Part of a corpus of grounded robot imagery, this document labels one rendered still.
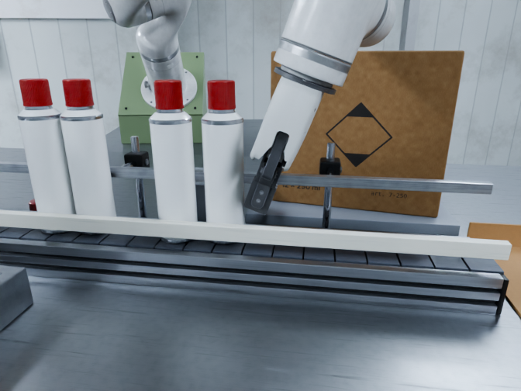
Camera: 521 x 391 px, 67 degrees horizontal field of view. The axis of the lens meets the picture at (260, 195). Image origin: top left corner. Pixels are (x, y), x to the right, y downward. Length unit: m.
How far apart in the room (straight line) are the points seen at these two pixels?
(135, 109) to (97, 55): 2.25
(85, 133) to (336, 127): 0.40
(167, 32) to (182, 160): 0.76
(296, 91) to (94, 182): 0.29
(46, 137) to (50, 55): 3.20
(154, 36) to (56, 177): 0.72
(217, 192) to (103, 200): 0.17
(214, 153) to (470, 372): 0.35
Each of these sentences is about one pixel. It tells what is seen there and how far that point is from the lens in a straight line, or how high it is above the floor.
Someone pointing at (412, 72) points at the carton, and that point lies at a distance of 0.68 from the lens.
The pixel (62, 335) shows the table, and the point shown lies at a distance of 0.49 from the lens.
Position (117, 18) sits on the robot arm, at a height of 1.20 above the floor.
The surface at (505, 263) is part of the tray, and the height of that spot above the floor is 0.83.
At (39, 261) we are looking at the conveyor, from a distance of 0.61.
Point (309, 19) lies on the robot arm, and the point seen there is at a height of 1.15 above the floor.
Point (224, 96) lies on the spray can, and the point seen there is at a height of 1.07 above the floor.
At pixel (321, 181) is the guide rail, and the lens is 0.52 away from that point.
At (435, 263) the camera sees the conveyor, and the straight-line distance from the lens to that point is 0.52.
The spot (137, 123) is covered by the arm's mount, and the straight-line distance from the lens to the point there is 1.40.
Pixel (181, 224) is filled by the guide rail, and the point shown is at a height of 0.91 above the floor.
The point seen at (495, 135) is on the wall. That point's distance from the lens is 4.26.
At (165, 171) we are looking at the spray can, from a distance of 0.49.
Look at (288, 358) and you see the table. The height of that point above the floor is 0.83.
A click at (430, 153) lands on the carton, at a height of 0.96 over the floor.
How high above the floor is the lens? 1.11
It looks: 20 degrees down
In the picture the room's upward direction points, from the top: straight up
